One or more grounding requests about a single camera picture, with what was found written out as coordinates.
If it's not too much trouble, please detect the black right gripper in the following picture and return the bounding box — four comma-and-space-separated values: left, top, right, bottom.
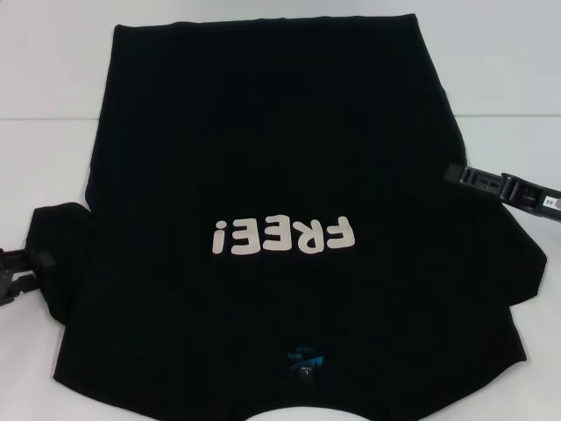
444, 162, 561, 221

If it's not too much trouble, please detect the black shirt with FREE print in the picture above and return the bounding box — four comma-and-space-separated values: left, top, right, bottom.
24, 12, 549, 421

